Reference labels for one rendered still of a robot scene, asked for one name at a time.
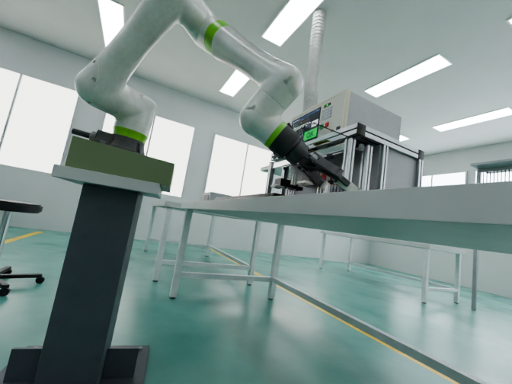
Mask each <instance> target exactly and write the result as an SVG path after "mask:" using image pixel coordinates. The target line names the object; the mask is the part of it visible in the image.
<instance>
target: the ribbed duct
mask: <svg viewBox="0 0 512 384"><path fill-rule="evenodd" d="M325 22H326V10H325V9H323V8H318V9H316V10H315V11H314V12H313V17H312V29H311V37H310V41H309V42H310V43H309V54H308V61H307V69H306V80H305V87H304V97H303V106H302V112H305V111H306V110H308V109H310V108H312V107H314V106H315V105H317V104H318V84H319V75H320V70H321V69H320V68H321V63H322V62H321V60H322V49H323V42H324V35H325Z"/></svg>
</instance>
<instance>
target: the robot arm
mask: <svg viewBox="0 0 512 384"><path fill-rule="evenodd" d="M177 24H178V25H181V26H182V27H183V28H184V29H185V30H186V32H187V33H188V35H189V36H190V38H191V39H192V41H193V42H194V43H195V44H196V45H197V46H198V47H199V48H201V49H202V50H204V51H205V52H207V53H209V54H210V55H211V56H213V57H214V58H215V59H216V60H218V61H220V62H223V63H225V64H226V65H228V66H231V67H232V68H234V69H236V70H237V71H239V72H240V73H242V74H243V75H245V76H247V77H248V78H249V79H251V80H252V81H253V82H254V83H255V84H256V85H258V86H260V88H259V90H258V91H257V92H256V93H255V94H254V96H253V97H252V98H251V99H250V100H249V101H248V102H247V103H246V104H245V106H244V107H243V108H242V109H241V111H240V114H239V123H240V126H241V128H242V130H243V131H244V132H245V133H246V134H248V135H249V136H251V137H253V138H255V139H256V140H258V141H259V142H261V143H262V144H264V145H265V146H266V147H267V148H269V150H271V151H272V153H273V154H274V156H273V158H272V159H273V160H275V158H278V159H283V158H284V156H285V157H286V160H287V161H288V162H289V163H290V164H291V165H293V166H294V165H296V164H297V163H298V164H299V166H298V167H297V168H298V169H299V170H300V171H301V172H302V173H303V174H304V175H305V176H306V177H307V178H308V179H309V180H310V181H311V182H312V183H313V184H314V185H315V186H316V187H317V186H318V187H320V188H321V189H322V190H323V191H325V186H327V185H329V183H328V182H327V181H326V180H325V179H322V177H321V175H320V174H319V173H318V171H319V172H321V173H322V174H325V175H327V176H329V177H330V178H332V179H334V182H335V183H336V184H338V185H339V186H340V187H342V188H343V189H344V190H345V191H356V190H360V188H358V187H357V186H356V185H355V184H353V183H352V182H351V181H349V180H348V179H347V178H346V177H345V176H343V172H344V170H343V169H341V168H339V167H338V166H337V165H334V164H333V163H331V162H330V161H328V160H327V159H325V158H323V157H321V156H320V155H319V154H318V153H317V152H313V154H312V155H311V154H309V153H308V150H309V147H308V146H307V145H306V144H305V143H304V142H303V141H299V139H300V138H301V136H300V135H299V134H298V133H297V132H298V131H295V130H293V129H292V128H291V127H290V126H288V125H287V124H286V123H285V122H283V121H282V120H281V115H282V114H283V112H284V111H285V110H286V109H287V108H288V107H289V106H290V105H291V104H292V103H293V102H294V101H295V100H296V99H297V98H298V97H299V95H300V93H301V91H302V87H303V77H302V73H301V72H300V71H299V70H298V69H297V68H296V67H295V66H294V65H291V64H289V63H287V62H284V61H282V60H280V59H278V58H276V57H274V56H272V55H270V54H269V53H266V52H264V51H263V50H262V49H260V48H258V47H257V46H255V45H254V44H253V43H251V42H250V41H249V40H247V39H246V38H245V37H244V36H242V35H241V34H240V33H239V32H238V31H237V30H236V29H235V28H234V27H233V26H231V25H229V24H227V23H226V22H225V21H223V20H222V19H221V18H219V17H217V16H216V15H215V14H214V13H213V12H212V11H211V10H210V8H209V7H208V6H207V5H206V3H205V2H204V0H141V1H140V3H139V4H138V5H137V7H136V9H135V10H134V12H133V13H132V14H131V16H130V17H129V19H128V20H127V22H126V23H125V24H124V25H123V27H122V28H121V29H120V31H119V32H118V33H117V35H116V36H115V37H114V38H113V39H112V41H111V42H109V44H108V45H107V46H106V47H105V48H104V49H103V50H102V51H101V52H100V53H99V54H98V55H97V56H96V57H95V58H94V59H93V60H92V61H91V62H90V63H89V64H87V65H86V67H84V68H83V70H81V71H80V72H79V73H78V74H77V76H76V77H75V90H76V92H77V94H78V96H79V97H80V98H81V99H82V100H83V101H84V102H85V103H87V104H89V105H91V106H92V107H95V108H97V109H98V110H102V111H103V112H105V113H107V114H110V115H111V116H113V117H114V118H115V122H114V127H113V133H108V132H105V131H102V130H98V131H97V132H95V131H92V132H90V133H88V132H85V131H82V130H77V129H75V128H73V129H72V134H75V135H78V136H83V137H85V138H89V140H91V141H94V142H99V143H102V144H105V145H108V146H113V147H116V148H119V149H124V150H127V151H130V152H135V153H138V154H141V155H145V153H144V147H145V144H146V141H147V139H148V138H149V133H150V129H151V127H152V122H153V119H154V116H155V111H156V104H155V102H154V101H153V100H152V99H151V98H149V97H148V96H146V95H144V94H142V93H141V92H139V91H137V90H135V89H134V88H131V87H130V86H129V85H126V83H127V82H128V81H129V79H130V77H131V76H132V74H133V73H134V72H135V70H136V69H137V67H138V66H139V64H140V63H141V62H142V61H143V60H144V58H145V57H146V56H147V55H148V53H149V52H150V51H151V50H152V48H153V47H154V46H155V45H156V44H157V42H159V41H160V39H161V38H163V36H164V35H166V33H167V32H169V31H170V29H172V28H173V26H175V25H177Z"/></svg>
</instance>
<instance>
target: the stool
mask: <svg viewBox="0 0 512 384"><path fill-rule="evenodd" d="M0 210H3V211H4V214H3V217H2V222H1V225H0V257H1V254H2V249H3V247H4V243H5V239H6V236H7V233H8V228H9V225H10V222H11V218H12V214H13V212H18V213H40V212H42V210H43V206H41V205H40V204H36V203H28V202H22V201H16V200H5V199H0ZM11 273H12V269H11V266H6V267H3V268H1V269H0V288H1V289H0V296H7V295H8V294H9V293H10V291H11V290H10V289H9V286H10V284H8V283H6V282H5V281H4V280H2V279H11V278H36V280H35V281H36V283H42V282H43V281H44V280H45V277H43V275H42V274H11Z"/></svg>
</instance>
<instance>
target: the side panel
mask: <svg viewBox="0 0 512 384"><path fill-rule="evenodd" d="M423 165H424V161H421V160H420V159H418V160H417V159H414V158H412V157H409V156H407V155H404V154H401V153H400V152H396V151H395V150H392V149H390V148H389V147H388V146H387V145H382V151H381V160H380V169H379V184H378V190H379V189H392V188H403V187H422V176H423Z"/></svg>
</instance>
